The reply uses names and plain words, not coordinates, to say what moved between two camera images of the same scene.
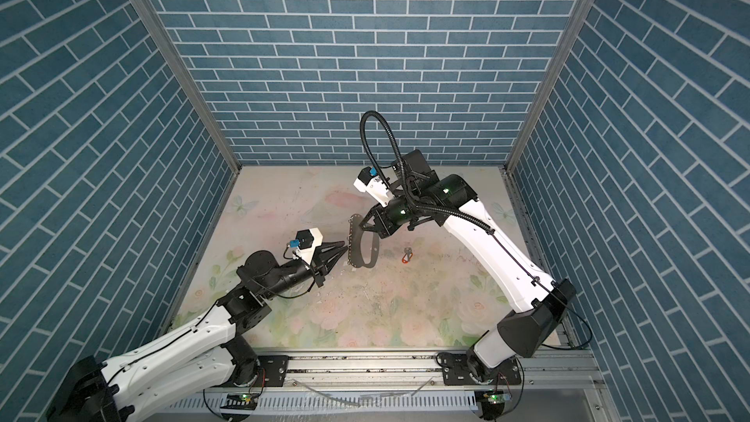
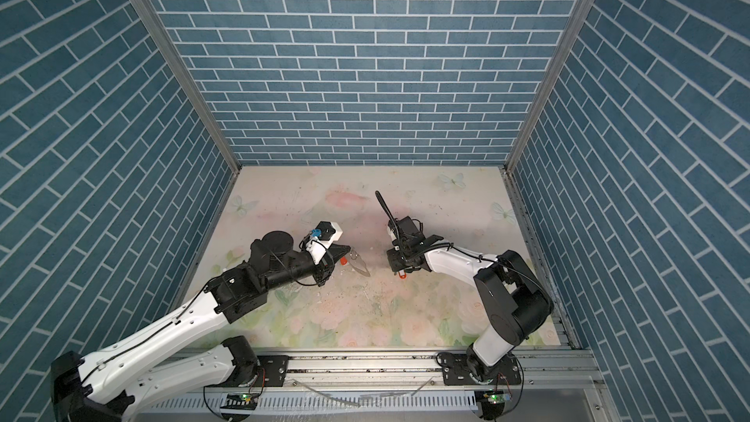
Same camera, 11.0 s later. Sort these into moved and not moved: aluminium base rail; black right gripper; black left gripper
Moved: black right gripper
Not moved: black left gripper; aluminium base rail
